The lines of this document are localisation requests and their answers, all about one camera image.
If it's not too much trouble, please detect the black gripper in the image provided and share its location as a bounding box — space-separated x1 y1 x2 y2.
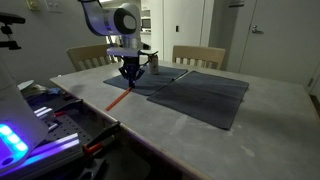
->
118 55 146 88

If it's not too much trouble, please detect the orange plastic straw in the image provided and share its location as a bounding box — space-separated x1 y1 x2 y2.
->
105 85 133 112

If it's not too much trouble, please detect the red silver soda can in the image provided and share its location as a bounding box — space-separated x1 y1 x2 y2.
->
147 53 160 76

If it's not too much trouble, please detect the dark blue cloth placemat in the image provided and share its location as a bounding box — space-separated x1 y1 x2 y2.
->
146 70 250 131
102 65 189 98

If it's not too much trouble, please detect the white kitchen cabinet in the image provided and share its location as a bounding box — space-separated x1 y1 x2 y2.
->
141 31 153 52

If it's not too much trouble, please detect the light wooden slat chair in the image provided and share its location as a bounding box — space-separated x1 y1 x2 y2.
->
65 43 123 73
171 45 227 71

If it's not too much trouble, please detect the white closet door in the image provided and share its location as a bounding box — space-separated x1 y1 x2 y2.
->
162 0 215 63

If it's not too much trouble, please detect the blue cloth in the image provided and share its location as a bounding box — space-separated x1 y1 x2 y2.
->
46 87 64 97

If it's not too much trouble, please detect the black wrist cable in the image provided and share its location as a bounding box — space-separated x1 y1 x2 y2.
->
139 53 152 68

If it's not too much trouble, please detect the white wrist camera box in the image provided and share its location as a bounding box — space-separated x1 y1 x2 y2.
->
106 46 158 58

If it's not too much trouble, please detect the black clamp orange handle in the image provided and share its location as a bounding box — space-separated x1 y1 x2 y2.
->
82 121 122 157
53 99 84 118

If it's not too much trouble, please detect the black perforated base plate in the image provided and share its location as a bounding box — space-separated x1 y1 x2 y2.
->
39 99 113 148

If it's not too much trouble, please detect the aluminium extrusion rail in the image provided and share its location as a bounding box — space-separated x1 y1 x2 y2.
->
33 106 54 120
29 132 82 159

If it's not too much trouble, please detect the white light switch plate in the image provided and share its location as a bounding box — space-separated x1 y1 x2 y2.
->
44 0 64 14

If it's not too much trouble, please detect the cream wall outlet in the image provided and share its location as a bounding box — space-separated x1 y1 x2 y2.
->
26 0 41 11

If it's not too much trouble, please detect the silver door lever handle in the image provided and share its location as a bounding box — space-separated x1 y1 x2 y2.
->
251 24 264 35

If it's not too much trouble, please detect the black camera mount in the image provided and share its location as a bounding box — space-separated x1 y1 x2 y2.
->
0 12 27 51

